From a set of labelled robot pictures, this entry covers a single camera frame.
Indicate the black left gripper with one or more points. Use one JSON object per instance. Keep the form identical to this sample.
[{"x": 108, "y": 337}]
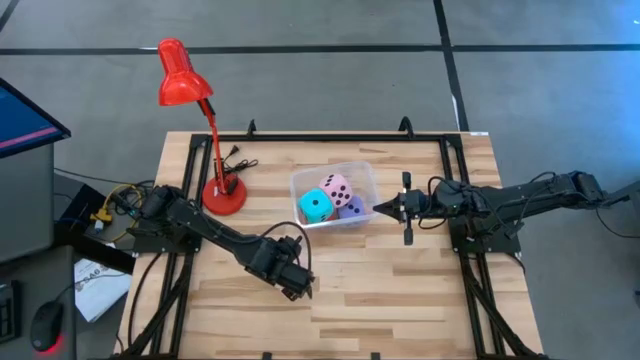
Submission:
[{"x": 277, "y": 265}]

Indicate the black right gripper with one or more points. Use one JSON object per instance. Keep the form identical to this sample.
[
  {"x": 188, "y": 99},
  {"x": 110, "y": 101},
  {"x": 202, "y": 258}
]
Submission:
[{"x": 420, "y": 205}]

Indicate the large purple foam die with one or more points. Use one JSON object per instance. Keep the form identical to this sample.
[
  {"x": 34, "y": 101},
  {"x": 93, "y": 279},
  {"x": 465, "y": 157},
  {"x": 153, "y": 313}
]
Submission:
[{"x": 356, "y": 212}]

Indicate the clear plastic container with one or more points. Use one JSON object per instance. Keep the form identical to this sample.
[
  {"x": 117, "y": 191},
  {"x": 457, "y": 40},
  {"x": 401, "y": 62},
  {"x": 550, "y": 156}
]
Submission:
[{"x": 365, "y": 175}]

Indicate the large teal foam die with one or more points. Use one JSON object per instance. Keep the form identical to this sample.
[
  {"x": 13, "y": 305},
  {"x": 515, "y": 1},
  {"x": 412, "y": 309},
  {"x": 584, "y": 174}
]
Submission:
[{"x": 310, "y": 210}]

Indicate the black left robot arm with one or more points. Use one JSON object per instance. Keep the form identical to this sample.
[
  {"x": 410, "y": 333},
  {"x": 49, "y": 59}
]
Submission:
[{"x": 210, "y": 232}]

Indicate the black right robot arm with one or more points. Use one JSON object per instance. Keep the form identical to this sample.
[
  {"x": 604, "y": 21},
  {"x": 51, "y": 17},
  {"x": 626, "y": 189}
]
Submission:
[{"x": 525, "y": 197}]

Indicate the white paper booklet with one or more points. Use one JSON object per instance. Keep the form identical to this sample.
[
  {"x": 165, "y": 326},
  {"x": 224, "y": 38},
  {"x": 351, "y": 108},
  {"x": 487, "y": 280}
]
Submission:
[{"x": 100, "y": 290}]

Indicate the red desk lamp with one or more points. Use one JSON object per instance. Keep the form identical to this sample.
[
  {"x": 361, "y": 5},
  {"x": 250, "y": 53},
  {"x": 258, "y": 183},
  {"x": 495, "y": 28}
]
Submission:
[{"x": 180, "y": 75}]

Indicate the black computer mouse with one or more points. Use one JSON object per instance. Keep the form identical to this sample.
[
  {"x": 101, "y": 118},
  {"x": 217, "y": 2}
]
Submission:
[{"x": 47, "y": 325}]

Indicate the dark grey computer desk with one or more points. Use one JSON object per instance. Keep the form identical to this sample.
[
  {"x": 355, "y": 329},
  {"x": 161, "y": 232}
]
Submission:
[{"x": 30, "y": 270}]

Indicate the black keyboard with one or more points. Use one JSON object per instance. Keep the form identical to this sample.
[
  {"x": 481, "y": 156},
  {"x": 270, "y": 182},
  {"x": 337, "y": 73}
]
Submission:
[{"x": 9, "y": 312}]

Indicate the computer monitor with blue screen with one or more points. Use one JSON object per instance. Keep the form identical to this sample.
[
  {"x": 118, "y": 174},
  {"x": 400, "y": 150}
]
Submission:
[{"x": 25, "y": 125}]

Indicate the black frame clamp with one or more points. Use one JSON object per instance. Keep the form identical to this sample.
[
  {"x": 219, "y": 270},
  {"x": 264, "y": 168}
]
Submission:
[
  {"x": 407, "y": 127},
  {"x": 251, "y": 129}
]

